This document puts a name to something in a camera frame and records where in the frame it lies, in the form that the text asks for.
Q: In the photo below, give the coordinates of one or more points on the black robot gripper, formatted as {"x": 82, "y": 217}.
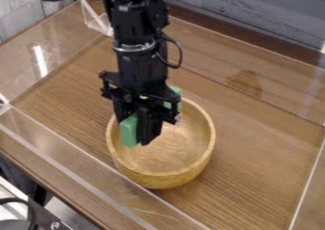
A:
{"x": 138, "y": 90}

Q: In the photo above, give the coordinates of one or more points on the green rectangular block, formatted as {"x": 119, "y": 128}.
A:
{"x": 128, "y": 125}

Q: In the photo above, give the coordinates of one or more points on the brown wooden bowl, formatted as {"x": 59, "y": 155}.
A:
{"x": 175, "y": 158}

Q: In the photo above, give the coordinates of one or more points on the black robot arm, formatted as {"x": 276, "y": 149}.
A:
{"x": 138, "y": 21}

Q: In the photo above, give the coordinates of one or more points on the clear acrylic corner bracket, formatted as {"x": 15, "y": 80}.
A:
{"x": 96, "y": 22}

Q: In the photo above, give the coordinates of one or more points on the black metal frame bracket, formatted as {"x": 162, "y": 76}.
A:
{"x": 43, "y": 220}

